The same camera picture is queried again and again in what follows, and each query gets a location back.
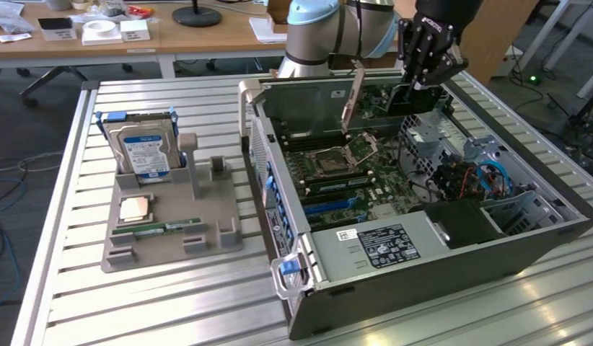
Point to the CPU chip with copper lid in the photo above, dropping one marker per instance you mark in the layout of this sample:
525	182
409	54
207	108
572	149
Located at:
135	209

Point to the white tape roll block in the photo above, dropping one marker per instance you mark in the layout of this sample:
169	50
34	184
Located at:
102	34

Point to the plain white box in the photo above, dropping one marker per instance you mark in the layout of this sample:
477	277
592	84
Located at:
134	30

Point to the installed green RAM stick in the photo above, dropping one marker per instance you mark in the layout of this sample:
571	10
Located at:
336	185

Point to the wooden office desk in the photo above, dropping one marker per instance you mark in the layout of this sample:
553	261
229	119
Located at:
205	39
27	48

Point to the white control box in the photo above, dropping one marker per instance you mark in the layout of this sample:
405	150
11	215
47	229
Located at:
512	63

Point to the white paper label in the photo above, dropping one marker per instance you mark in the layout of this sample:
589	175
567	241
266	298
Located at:
12	37

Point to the slanted metal disk bay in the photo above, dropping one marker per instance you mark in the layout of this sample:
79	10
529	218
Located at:
523	216

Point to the wooden cabinet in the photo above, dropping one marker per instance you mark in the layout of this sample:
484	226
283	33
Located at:
508	36

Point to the blue case release latch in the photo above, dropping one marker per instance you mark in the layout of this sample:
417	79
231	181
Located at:
287	268

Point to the hard disk in blue caddy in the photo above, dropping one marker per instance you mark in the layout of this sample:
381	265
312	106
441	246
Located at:
141	151

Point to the beige tape roll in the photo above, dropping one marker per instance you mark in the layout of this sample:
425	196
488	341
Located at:
80	4

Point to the open dark grey PC case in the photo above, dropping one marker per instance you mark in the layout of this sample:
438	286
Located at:
421	295

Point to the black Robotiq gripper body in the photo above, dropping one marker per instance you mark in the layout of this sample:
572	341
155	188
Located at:
450	18

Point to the black wheeled chair base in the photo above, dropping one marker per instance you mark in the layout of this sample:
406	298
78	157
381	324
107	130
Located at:
51	77

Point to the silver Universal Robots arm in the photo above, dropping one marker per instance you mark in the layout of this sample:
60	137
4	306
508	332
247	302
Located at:
316	43

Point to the perforated metal disk bay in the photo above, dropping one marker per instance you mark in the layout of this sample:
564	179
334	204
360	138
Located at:
421	140

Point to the black plastic air shroud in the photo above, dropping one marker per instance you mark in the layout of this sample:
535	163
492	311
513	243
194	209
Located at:
462	223

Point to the white box with black top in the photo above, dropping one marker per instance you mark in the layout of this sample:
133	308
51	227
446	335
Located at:
56	29

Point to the silver power supply unit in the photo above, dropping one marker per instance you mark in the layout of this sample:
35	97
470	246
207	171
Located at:
336	259

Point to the loose green RAM stick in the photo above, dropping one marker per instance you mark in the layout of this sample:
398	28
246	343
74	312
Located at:
154	227

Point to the dark bagged parts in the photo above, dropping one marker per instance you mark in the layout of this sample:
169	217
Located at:
113	11

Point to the grey plastic parts rack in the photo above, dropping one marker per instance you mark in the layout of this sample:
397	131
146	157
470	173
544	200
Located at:
214	202

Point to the white desk frame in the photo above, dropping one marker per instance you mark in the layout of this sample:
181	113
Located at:
571	36

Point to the red and white package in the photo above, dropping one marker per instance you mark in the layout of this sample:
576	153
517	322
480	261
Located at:
141	12

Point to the graphics card with metal bracket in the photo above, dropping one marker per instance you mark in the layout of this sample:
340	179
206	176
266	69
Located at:
412	102

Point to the clear plastic bag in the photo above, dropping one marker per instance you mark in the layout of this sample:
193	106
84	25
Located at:
10	19

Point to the CPU socket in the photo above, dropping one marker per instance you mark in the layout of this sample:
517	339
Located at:
333	162

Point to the white paper stack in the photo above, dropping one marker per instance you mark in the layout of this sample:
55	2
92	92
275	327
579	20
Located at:
267	32

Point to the black round lamp base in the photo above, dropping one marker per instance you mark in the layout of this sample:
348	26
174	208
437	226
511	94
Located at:
195	18

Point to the green motherboard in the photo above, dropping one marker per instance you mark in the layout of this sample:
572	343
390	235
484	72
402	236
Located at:
388	187

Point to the brown cardboard box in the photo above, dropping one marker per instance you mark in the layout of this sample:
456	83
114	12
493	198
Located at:
277	11

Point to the grey cup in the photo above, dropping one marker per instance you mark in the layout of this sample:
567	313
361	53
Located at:
58	4

